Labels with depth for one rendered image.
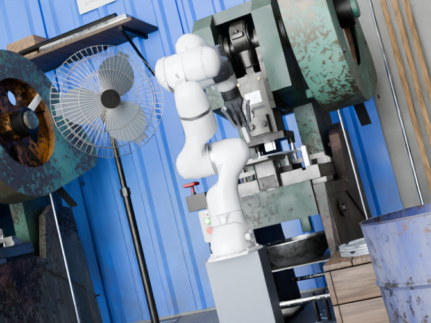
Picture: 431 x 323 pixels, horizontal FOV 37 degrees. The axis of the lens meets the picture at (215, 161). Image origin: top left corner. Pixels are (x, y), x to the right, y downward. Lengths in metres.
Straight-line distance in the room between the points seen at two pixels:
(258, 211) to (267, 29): 0.80
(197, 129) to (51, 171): 1.73
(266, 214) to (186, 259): 1.71
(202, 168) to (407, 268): 0.86
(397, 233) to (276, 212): 1.20
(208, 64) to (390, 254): 0.86
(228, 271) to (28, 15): 3.37
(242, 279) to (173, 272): 2.35
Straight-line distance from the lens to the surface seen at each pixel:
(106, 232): 4.69
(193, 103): 2.07
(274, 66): 2.86
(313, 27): 2.57
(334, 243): 2.62
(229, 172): 2.17
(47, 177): 3.67
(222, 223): 2.15
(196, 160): 2.17
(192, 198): 2.84
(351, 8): 2.91
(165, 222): 4.45
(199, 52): 2.11
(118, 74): 3.44
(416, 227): 1.56
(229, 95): 2.61
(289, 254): 2.83
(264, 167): 2.80
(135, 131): 3.41
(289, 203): 2.71
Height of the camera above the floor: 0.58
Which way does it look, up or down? 5 degrees up
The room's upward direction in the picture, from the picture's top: 14 degrees counter-clockwise
